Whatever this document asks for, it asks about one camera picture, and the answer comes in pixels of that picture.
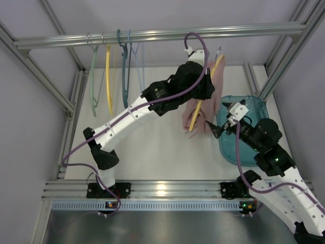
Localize yellow hanger with trousers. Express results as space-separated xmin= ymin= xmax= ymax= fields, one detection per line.
xmin=188 ymin=46 xmax=224 ymax=132

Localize green hanger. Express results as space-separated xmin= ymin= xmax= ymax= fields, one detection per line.
xmin=89 ymin=45 xmax=99 ymax=117

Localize aluminium frame post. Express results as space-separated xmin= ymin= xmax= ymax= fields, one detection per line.
xmin=0 ymin=0 xmax=89 ymax=120
xmin=256 ymin=1 xmax=324 ymax=101

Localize light blue hanger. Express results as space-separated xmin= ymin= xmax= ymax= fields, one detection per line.
xmin=127 ymin=29 xmax=145 ymax=92

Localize dark teal hanger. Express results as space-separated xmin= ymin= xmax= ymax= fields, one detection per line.
xmin=117 ymin=29 xmax=129 ymax=108

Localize pink trousers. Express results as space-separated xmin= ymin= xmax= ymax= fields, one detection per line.
xmin=181 ymin=56 xmax=225 ymax=137

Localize slotted grey cable duct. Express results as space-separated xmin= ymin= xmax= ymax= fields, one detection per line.
xmin=52 ymin=200 xmax=245 ymax=211

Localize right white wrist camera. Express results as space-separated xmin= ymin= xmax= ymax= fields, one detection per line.
xmin=227 ymin=102 xmax=249 ymax=123

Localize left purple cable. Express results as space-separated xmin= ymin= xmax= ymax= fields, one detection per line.
xmin=61 ymin=32 xmax=208 ymax=211

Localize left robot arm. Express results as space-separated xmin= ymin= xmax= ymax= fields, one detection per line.
xmin=83 ymin=61 xmax=215 ymax=190

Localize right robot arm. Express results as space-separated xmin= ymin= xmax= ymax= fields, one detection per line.
xmin=207 ymin=100 xmax=324 ymax=243

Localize teal transparent plastic bin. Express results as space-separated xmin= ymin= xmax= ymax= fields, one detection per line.
xmin=216 ymin=96 xmax=269 ymax=167

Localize aluminium frame post left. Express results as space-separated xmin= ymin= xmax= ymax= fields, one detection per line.
xmin=0 ymin=0 xmax=89 ymax=120

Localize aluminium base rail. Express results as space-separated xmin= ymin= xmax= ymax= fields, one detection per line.
xmin=41 ymin=179 xmax=317 ymax=200

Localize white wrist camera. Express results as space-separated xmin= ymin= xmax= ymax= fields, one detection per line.
xmin=184 ymin=46 xmax=205 ymax=66
xmin=227 ymin=102 xmax=249 ymax=123

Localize aluminium hanging rail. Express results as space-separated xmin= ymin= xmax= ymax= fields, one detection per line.
xmin=13 ymin=21 xmax=306 ymax=50

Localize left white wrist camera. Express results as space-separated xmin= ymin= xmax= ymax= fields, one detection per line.
xmin=184 ymin=46 xmax=205 ymax=66

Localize aluminium frame post right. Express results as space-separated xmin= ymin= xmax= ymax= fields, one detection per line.
xmin=256 ymin=1 xmax=324 ymax=101

